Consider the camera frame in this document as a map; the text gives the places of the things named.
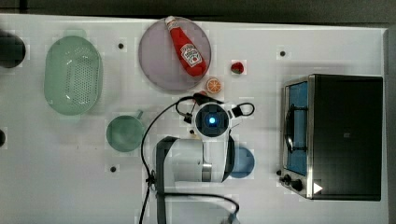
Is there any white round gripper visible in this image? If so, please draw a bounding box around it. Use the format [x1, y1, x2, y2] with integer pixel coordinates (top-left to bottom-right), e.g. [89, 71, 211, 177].
[192, 103, 242, 139]

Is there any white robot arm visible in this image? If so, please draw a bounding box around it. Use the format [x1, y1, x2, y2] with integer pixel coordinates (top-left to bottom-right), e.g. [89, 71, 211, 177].
[155, 102, 243, 224]

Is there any green mug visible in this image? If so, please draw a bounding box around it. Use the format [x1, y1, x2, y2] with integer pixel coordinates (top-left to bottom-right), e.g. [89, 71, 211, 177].
[106, 110, 145, 153]

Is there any plush orange slice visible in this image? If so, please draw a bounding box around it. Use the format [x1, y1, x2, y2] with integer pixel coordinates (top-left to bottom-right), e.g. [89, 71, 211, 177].
[205, 77, 222, 94]

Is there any blue cup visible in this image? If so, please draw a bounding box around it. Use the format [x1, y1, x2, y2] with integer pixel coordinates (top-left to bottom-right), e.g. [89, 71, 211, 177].
[231, 147, 255, 178]

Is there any dark red plush strawberry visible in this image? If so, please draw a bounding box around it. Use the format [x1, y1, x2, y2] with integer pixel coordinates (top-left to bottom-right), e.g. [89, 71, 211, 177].
[231, 62, 245, 75]

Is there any red plush ketchup bottle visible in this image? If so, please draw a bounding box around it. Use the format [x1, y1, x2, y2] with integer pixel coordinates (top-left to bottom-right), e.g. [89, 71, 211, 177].
[164, 16, 206, 77]

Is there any grey round plate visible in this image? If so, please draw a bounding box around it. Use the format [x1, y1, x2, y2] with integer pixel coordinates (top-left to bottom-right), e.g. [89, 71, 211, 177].
[138, 17, 212, 91]

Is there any silver toaster oven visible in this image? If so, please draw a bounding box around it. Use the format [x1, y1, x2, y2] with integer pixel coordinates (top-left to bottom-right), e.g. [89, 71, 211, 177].
[276, 74, 384, 202]

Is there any green perforated colander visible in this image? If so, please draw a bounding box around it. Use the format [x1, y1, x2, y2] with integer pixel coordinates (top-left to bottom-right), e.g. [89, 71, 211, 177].
[44, 36, 103, 116]

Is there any black round container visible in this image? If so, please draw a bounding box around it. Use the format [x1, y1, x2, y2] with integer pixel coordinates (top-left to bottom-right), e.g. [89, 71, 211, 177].
[0, 30, 26, 68]

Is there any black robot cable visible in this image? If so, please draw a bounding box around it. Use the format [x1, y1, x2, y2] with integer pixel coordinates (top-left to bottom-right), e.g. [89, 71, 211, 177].
[138, 95, 241, 224]

